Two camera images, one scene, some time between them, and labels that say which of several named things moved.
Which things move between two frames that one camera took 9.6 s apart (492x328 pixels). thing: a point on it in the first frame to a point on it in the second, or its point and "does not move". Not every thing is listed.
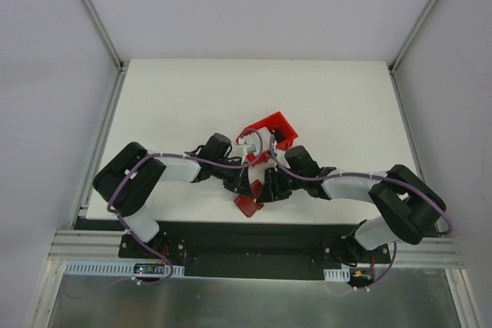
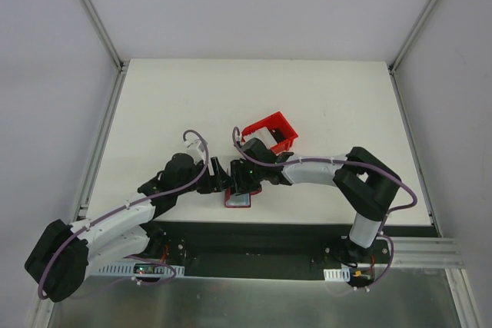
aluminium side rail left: (88, 188) does not move
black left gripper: (238, 179) to (211, 180)
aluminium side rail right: (407, 121) does not move
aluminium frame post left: (94, 14) does not move
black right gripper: (278, 183) to (238, 175)
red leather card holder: (249, 205) to (227, 194)
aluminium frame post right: (426, 14) does not move
